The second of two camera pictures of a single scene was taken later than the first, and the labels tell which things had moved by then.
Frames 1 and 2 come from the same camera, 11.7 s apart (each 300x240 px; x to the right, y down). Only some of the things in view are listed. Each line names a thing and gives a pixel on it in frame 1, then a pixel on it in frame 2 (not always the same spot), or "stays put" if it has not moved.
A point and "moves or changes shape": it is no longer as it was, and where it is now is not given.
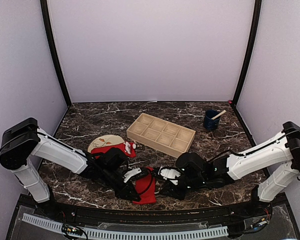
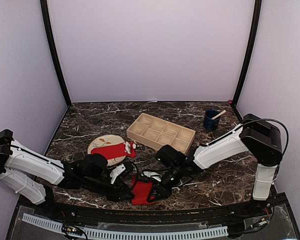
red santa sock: [145, 187] moves or changes shape
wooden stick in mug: [224, 111] stays put
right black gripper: [174, 192] to [163, 191]
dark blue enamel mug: [209, 124] stays put
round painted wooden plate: [105, 140] stays put
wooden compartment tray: [167, 137] stays put
